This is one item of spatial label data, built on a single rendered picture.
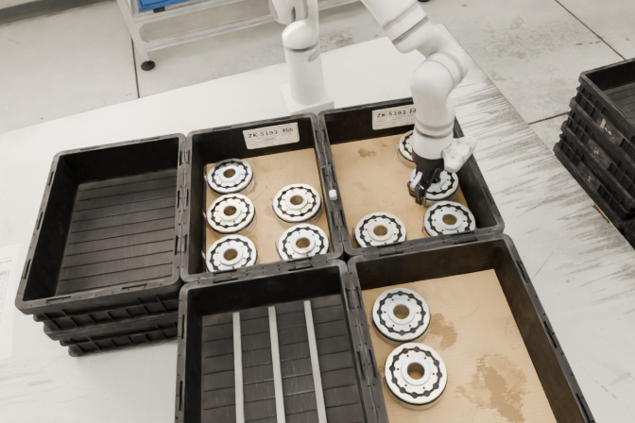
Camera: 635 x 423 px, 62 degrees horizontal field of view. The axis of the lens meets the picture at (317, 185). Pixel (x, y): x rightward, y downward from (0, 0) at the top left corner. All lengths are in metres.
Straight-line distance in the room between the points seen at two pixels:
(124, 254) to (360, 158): 0.56
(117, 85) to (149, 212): 1.92
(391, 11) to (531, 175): 0.70
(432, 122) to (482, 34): 2.20
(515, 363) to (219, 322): 0.53
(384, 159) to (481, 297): 0.40
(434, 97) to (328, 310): 0.44
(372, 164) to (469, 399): 0.55
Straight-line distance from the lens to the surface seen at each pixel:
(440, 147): 1.01
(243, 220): 1.13
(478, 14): 3.30
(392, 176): 1.21
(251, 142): 1.25
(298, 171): 1.23
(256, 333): 1.03
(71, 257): 1.26
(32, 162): 1.72
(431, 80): 0.89
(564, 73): 2.96
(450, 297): 1.05
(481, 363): 1.00
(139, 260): 1.18
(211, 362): 1.02
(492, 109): 1.59
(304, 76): 1.39
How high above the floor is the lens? 1.74
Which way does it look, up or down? 49 degrees down
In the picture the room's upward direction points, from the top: 7 degrees counter-clockwise
